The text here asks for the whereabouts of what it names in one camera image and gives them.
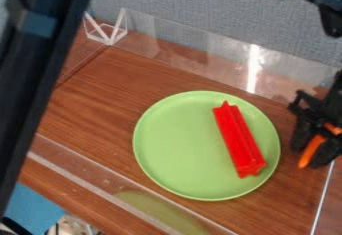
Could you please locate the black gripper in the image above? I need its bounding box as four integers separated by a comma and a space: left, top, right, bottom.
288, 70, 342, 169

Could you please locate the orange toy carrot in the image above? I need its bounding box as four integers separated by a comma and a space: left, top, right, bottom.
298, 123, 342, 169

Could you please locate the red star-shaped block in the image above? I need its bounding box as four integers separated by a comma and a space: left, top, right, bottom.
212, 101, 267, 178

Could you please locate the green round plate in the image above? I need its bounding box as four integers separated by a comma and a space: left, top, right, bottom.
132, 91, 280, 201

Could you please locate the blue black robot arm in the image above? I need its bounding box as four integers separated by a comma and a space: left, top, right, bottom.
0, 0, 342, 219

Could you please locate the clear acrylic barrier wall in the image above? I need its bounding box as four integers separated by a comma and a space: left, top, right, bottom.
21, 9, 342, 235

